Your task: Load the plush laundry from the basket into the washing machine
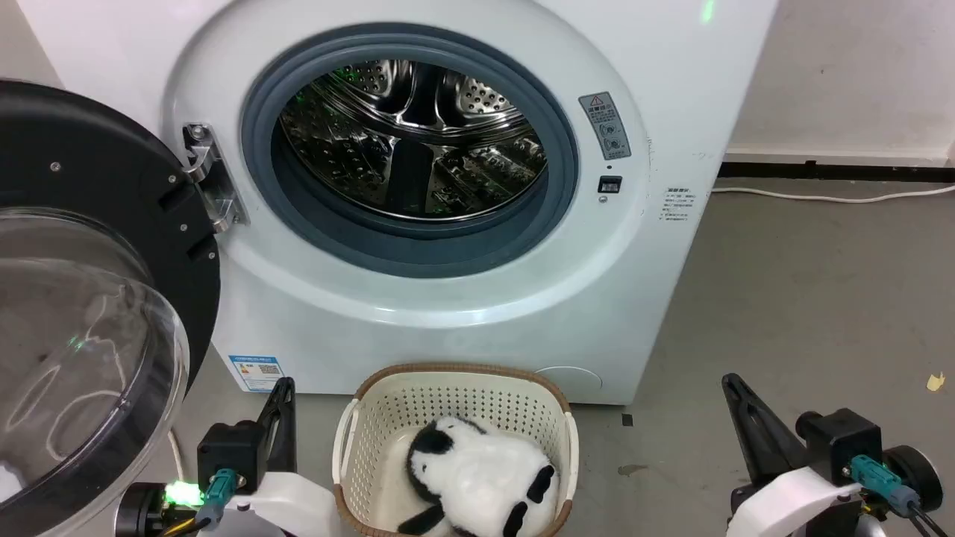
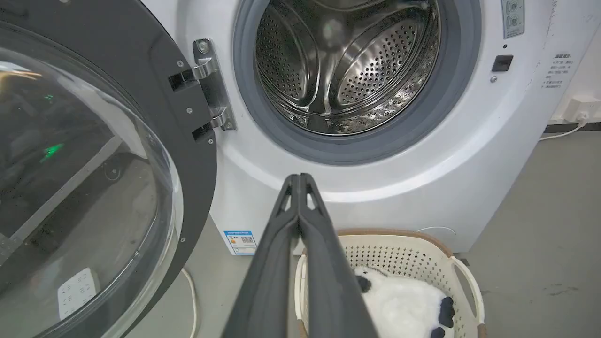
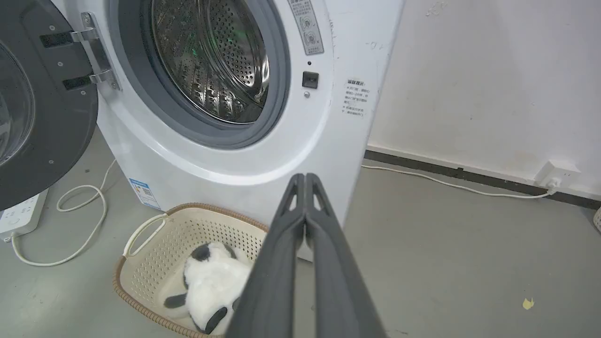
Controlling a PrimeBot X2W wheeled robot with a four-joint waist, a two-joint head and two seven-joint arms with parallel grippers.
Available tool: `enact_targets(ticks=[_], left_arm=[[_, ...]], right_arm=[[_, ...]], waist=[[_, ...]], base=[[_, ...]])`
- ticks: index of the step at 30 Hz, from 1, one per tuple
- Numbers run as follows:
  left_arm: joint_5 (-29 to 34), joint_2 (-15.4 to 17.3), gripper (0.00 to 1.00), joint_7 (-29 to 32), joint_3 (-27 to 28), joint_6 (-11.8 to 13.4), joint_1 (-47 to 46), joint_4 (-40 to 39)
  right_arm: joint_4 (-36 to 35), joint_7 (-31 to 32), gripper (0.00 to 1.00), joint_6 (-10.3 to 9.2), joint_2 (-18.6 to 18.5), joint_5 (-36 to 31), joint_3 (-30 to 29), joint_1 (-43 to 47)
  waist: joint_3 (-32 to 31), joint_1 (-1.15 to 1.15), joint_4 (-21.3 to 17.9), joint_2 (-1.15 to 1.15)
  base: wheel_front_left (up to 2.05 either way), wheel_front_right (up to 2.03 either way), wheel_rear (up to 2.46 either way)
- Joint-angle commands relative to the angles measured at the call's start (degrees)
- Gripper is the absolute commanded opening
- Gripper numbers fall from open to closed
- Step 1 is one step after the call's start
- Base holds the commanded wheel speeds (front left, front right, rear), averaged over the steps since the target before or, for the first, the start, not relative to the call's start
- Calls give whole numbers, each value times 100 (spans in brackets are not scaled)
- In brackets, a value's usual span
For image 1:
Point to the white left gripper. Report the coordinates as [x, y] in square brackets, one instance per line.
[291, 507]

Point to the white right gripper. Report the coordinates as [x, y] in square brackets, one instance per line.
[791, 507]

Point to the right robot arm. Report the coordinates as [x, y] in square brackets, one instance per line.
[921, 473]

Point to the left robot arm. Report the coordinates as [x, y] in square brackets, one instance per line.
[142, 514]

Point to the white front-load washing machine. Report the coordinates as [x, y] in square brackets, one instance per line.
[671, 298]

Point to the blue energy label sticker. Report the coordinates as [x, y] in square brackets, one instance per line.
[256, 373]

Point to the small yellow paper scrap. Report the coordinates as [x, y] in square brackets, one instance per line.
[935, 382]

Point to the cream perforated laundry basket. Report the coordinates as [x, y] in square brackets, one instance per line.
[462, 395]

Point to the black and white panda plush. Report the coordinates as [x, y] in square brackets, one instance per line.
[477, 470]

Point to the round white drain filter cover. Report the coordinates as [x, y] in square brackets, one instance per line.
[571, 379]

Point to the grey rubber door gasket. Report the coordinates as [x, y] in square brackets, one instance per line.
[313, 231]

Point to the small white text sticker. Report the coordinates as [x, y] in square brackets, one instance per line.
[677, 206]

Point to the chrome door hinge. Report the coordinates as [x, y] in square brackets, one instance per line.
[213, 195]

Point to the black baseboard strip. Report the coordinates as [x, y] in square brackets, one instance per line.
[835, 171]

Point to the black door latch slot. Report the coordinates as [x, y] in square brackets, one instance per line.
[610, 184]

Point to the stainless steel washer drum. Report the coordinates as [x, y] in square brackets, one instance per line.
[448, 171]

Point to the black round glass washer door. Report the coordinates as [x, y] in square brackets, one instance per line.
[82, 156]

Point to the grey warning sticker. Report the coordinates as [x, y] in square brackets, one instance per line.
[606, 127]

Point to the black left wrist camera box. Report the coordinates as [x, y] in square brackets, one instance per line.
[231, 447]

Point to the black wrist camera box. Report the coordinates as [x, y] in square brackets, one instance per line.
[231, 447]
[839, 440]

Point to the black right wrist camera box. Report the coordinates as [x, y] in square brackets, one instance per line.
[839, 440]

